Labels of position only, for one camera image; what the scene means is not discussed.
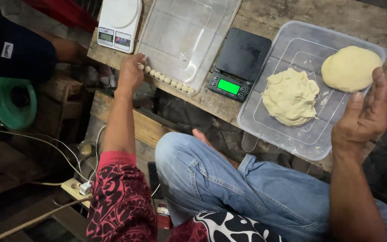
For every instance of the row of small dough balls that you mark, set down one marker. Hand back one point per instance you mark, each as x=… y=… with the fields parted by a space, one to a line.
x=166 y=80

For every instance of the blue jeans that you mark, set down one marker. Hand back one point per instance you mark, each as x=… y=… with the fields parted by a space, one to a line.
x=247 y=195

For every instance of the clear shallow plastic tray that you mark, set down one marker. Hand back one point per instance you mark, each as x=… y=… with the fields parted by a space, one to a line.
x=183 y=37

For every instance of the person's left fingers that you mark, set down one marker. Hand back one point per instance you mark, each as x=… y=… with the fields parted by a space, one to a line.
x=137 y=59

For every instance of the red black patterned shirt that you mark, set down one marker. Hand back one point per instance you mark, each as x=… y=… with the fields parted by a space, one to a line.
x=119 y=201

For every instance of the wooden plank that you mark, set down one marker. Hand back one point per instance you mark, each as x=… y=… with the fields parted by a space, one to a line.
x=136 y=121

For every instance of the person's bare foot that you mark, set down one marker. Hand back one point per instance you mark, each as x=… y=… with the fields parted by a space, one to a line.
x=202 y=137

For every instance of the small glass cup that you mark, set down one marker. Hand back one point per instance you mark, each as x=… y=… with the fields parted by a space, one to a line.
x=86 y=149

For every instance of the person's right hand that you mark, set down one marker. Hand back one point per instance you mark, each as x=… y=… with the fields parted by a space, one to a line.
x=359 y=129

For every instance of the red cloth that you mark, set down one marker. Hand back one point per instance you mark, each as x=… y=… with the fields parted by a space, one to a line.
x=62 y=11

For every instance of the smooth round dough lump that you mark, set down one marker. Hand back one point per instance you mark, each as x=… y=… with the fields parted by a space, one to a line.
x=349 y=69

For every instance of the white kitchen scale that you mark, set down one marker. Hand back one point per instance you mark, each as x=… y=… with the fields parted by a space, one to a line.
x=119 y=23

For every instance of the clear plastic container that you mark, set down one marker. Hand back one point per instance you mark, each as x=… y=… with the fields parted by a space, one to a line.
x=297 y=144

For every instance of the rough dough lump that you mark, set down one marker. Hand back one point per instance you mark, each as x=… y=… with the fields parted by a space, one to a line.
x=291 y=97

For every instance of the black digital scale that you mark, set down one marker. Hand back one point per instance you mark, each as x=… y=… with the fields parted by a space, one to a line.
x=242 y=57

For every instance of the person's left hand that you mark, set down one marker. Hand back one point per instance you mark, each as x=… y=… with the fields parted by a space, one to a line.
x=129 y=75

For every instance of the cream power strip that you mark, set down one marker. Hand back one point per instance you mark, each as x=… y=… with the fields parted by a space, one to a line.
x=72 y=188

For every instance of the red small packet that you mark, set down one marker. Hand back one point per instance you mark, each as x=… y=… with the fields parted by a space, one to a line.
x=163 y=216

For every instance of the black flat device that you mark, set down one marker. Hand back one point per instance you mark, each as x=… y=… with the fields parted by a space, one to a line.
x=154 y=179

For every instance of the white plug adapter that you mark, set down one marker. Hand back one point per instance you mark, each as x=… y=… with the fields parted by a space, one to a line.
x=85 y=188

